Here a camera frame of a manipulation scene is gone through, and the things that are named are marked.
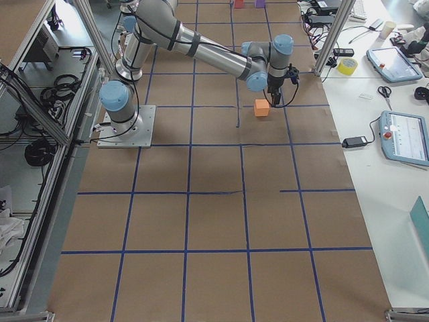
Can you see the black remote device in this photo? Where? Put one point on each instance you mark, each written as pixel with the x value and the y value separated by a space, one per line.
pixel 343 52

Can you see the orange foam cube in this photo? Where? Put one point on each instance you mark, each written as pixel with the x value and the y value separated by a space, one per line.
pixel 261 108

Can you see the green plastic sheet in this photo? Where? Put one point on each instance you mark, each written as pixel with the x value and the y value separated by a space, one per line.
pixel 419 217

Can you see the near blue teach pendant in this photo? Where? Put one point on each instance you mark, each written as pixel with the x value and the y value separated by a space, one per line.
pixel 404 137

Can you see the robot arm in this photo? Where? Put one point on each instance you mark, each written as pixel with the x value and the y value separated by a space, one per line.
pixel 264 66
pixel 129 23

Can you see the purple foam cube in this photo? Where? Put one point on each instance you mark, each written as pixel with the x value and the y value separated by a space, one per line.
pixel 259 3

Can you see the paper cup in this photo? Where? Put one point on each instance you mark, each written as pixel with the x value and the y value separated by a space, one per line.
pixel 388 27

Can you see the far blue teach pendant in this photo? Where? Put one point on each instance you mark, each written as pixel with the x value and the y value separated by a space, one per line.
pixel 392 65

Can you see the yellow tape roll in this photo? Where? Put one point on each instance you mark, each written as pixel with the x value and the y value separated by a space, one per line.
pixel 347 66

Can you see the black handled scissors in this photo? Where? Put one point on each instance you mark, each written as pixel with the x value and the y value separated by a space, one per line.
pixel 385 92

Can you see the white crumpled cloth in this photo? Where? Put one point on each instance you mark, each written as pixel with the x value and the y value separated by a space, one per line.
pixel 12 228

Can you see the aluminium frame post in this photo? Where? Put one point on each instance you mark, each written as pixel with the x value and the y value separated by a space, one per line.
pixel 342 16

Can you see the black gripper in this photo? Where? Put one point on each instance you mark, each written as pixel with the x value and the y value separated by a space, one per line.
pixel 273 83

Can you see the black power adapter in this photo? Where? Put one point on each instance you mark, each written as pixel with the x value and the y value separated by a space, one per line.
pixel 354 142

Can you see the red foam cube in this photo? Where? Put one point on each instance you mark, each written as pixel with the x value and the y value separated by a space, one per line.
pixel 238 4

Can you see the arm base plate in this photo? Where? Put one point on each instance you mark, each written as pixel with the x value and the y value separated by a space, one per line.
pixel 133 134

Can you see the blue teach pendant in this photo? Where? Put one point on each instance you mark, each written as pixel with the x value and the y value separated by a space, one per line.
pixel 404 137
pixel 392 65

